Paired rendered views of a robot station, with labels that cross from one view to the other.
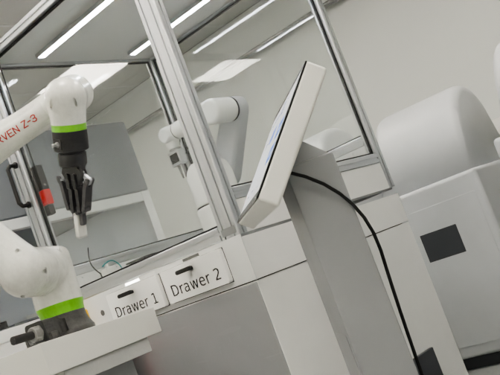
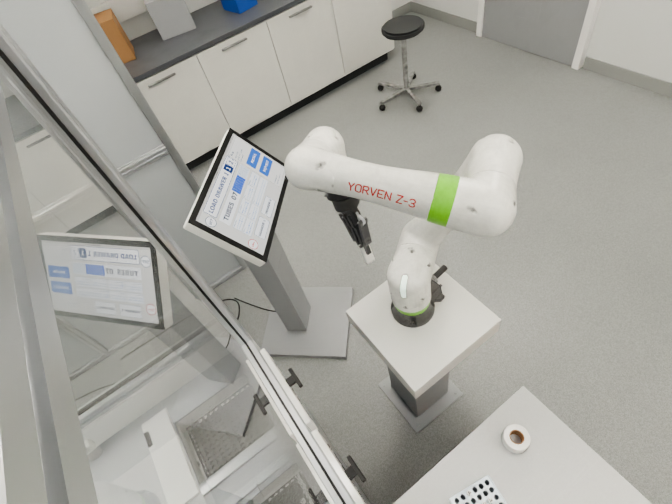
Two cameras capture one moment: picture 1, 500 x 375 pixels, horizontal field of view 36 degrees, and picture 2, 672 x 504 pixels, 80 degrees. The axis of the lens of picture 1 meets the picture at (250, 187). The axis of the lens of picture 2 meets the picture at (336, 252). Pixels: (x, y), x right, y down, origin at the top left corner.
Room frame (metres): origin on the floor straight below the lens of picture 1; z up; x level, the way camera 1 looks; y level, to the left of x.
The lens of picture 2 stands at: (2.81, 0.74, 2.08)
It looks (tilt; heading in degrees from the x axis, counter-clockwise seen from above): 51 degrees down; 208
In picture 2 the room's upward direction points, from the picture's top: 17 degrees counter-clockwise
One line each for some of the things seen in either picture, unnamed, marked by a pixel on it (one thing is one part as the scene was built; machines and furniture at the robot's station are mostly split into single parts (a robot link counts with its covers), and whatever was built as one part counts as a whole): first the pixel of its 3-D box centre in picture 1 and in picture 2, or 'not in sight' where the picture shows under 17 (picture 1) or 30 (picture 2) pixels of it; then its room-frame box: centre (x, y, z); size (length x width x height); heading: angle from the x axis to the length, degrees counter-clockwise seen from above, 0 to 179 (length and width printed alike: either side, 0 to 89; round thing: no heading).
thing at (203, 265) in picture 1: (195, 277); (288, 389); (2.48, 0.26, 0.87); 0.29 x 0.02 x 0.11; 50
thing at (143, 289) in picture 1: (136, 300); (346, 480); (2.69, 0.50, 0.87); 0.29 x 0.02 x 0.11; 50
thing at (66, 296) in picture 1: (50, 281); (410, 281); (2.11, 0.60, 0.99); 0.16 x 0.13 x 0.19; 175
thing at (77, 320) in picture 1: (50, 329); (423, 293); (2.08, 0.63, 0.87); 0.26 x 0.15 x 0.06; 145
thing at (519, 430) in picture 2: not in sight; (515, 438); (2.47, 0.94, 0.78); 0.07 x 0.07 x 0.04
